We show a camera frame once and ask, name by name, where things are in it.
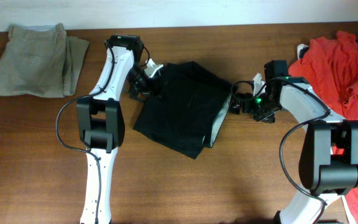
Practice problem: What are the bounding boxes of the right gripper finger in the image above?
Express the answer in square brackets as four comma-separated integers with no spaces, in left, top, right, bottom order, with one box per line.
[228,93,250,114]
[253,114,275,124]

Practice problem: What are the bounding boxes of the black shorts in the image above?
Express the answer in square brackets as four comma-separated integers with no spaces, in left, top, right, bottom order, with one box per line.
[133,62,232,159]

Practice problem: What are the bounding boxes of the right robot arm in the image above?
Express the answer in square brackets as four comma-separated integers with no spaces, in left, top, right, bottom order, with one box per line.
[233,77,358,223]

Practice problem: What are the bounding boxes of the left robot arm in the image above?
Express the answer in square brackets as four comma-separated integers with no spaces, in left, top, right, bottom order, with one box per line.
[76,35,160,223]

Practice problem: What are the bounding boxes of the white garment under pile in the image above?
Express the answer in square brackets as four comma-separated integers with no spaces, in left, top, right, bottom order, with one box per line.
[296,44,310,60]

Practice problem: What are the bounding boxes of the red shirt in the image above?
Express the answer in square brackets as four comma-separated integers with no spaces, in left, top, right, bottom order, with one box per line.
[289,31,358,223]

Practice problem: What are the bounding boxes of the folded khaki shorts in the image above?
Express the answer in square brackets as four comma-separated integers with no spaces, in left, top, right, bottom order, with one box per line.
[0,23,90,98]

